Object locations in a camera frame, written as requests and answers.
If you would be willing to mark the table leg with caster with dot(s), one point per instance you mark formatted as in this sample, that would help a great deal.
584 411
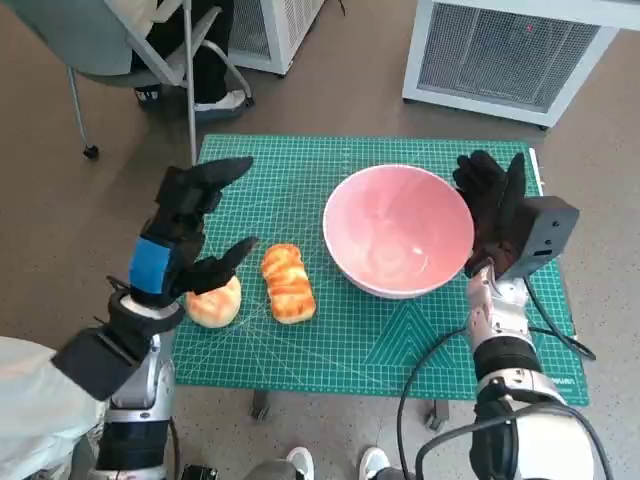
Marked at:
437 414

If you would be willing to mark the pink bowl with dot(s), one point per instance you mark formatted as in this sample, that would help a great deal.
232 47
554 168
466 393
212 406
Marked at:
400 225

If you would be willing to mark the green cutting mat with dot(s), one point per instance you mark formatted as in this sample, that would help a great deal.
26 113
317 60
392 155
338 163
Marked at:
300 175

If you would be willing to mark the small black device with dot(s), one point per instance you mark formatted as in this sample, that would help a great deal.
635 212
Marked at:
199 472

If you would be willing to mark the large white mesh cabinet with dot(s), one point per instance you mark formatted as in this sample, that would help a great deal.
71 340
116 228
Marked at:
500 50

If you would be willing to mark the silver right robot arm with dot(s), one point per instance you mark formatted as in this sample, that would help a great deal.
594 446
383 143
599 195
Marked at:
500 310

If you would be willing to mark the standing person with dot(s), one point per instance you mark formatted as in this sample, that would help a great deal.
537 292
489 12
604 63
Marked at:
35 400

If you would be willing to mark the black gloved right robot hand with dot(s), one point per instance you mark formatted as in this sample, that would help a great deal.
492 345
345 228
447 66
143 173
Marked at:
492 210

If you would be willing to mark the seated person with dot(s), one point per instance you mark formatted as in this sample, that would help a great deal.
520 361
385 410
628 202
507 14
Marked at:
210 60

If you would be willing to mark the round toy bread bun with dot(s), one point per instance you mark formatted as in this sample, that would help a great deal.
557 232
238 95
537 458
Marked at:
215 307

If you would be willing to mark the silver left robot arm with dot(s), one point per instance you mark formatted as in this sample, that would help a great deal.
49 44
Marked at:
140 380

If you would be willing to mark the white shoe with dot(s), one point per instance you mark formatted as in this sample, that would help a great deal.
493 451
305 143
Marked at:
301 462
374 462

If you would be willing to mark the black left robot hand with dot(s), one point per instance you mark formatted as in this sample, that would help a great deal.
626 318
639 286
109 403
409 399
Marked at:
175 225

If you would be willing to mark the grey table leg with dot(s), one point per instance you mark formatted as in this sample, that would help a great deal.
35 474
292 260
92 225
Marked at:
260 405

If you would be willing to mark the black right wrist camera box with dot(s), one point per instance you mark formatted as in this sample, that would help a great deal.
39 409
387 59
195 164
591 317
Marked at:
550 230

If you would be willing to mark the long toy bread loaf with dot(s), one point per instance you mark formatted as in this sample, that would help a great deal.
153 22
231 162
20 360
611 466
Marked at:
287 285

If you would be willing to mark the grey chair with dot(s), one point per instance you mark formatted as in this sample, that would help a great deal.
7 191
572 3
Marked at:
75 40

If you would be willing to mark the small white mesh cabinet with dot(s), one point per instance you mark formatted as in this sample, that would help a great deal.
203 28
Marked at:
280 30

